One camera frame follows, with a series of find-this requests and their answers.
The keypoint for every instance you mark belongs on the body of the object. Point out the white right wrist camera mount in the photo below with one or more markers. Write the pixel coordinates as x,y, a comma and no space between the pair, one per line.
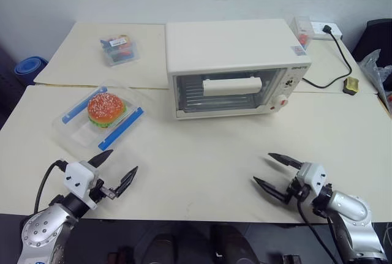
312,175

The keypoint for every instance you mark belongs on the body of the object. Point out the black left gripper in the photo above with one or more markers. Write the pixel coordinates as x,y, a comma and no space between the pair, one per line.
98,191

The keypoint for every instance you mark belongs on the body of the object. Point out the clear box of colourful items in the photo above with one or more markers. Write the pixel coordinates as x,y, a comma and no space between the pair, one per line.
119,50

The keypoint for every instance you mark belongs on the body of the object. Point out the white power strip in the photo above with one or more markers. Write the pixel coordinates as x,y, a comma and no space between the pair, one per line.
318,29

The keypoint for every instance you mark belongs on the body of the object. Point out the black chair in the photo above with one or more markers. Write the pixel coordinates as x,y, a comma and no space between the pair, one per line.
376,35

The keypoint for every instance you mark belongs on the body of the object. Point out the white knob with red markings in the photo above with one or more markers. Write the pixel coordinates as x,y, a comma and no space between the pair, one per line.
280,103

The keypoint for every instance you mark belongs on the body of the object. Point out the white toaster oven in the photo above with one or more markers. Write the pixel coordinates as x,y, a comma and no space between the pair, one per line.
226,49

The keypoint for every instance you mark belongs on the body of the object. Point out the small clear plastic box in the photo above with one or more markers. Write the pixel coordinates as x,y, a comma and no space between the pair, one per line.
301,29

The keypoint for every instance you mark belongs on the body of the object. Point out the clear crumpled plastic bag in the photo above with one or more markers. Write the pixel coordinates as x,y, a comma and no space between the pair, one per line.
375,71

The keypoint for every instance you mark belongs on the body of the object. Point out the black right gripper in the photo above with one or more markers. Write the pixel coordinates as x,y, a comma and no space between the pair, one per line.
295,193

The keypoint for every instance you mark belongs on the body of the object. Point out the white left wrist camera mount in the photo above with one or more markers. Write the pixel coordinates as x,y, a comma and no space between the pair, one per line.
78,175

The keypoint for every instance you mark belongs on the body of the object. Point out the yellow black sponge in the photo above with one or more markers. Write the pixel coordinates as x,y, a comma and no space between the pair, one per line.
351,85

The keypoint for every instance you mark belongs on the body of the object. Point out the black power plug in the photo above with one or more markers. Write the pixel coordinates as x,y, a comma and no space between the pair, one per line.
327,29

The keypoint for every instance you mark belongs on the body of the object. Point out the toy hamburger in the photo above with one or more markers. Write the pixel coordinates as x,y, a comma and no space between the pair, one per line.
105,109

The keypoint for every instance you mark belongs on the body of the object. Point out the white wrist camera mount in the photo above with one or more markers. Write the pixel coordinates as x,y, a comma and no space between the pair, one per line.
78,175
312,175

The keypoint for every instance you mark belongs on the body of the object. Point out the clear container with blue clips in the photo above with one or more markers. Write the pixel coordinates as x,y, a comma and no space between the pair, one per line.
79,132

